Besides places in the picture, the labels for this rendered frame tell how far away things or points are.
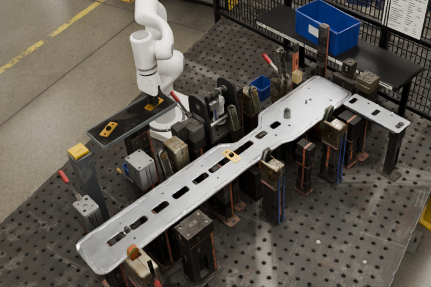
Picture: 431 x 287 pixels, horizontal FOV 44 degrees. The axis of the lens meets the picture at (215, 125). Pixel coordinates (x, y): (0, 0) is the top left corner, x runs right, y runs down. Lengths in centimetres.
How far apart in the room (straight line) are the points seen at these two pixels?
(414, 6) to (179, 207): 137
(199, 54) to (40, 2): 281
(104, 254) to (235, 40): 187
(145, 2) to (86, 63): 259
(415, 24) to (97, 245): 168
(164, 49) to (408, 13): 117
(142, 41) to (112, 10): 336
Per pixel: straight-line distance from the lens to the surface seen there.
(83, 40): 503
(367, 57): 273
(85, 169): 218
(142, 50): 206
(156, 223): 204
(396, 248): 236
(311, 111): 243
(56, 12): 557
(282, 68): 248
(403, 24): 268
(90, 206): 207
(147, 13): 214
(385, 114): 245
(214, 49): 337
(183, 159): 221
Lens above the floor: 259
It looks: 42 degrees down
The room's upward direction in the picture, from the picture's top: 6 degrees counter-clockwise
